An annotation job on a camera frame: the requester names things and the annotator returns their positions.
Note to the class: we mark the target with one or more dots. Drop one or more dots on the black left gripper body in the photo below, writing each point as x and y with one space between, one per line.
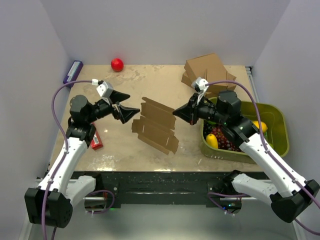
103 108

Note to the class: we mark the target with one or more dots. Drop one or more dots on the purple rectangular box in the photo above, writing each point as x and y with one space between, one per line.
73 72

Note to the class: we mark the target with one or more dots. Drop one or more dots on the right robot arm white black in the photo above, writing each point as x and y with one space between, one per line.
288 194

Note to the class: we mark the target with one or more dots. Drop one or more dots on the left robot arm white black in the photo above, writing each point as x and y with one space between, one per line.
52 202

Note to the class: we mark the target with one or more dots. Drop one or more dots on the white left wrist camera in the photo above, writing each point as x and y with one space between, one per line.
103 88

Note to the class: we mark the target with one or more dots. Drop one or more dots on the folded cardboard box front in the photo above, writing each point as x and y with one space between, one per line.
214 75

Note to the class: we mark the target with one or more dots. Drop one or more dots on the green plastic tub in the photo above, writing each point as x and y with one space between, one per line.
276 136

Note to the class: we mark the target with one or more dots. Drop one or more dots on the dark grapes bunch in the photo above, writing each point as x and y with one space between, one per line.
207 128

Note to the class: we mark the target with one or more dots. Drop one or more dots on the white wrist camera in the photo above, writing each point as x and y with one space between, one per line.
200 85
103 88

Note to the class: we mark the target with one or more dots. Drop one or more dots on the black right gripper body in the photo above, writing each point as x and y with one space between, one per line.
204 110

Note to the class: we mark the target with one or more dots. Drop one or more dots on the yellow lemon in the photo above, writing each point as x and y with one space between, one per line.
260 125

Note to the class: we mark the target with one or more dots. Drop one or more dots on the red rectangular box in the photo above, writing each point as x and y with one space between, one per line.
96 142

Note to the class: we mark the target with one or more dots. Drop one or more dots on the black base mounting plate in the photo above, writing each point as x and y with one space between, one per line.
159 188

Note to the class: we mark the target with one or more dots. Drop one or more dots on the red grapes bunch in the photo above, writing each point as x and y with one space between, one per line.
223 142

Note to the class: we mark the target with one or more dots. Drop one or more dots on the yellow mango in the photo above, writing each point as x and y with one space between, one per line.
212 141

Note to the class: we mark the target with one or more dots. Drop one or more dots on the folded cardboard box bottom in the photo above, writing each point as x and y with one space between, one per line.
187 80

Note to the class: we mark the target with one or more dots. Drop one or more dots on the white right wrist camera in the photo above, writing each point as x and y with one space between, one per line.
200 85

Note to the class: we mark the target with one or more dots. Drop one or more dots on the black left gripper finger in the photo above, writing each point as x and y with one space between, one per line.
117 97
126 113

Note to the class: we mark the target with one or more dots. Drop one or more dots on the brown cardboard box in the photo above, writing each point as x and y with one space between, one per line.
156 126

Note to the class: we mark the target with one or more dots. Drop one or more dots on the red apple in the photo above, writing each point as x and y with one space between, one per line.
117 65

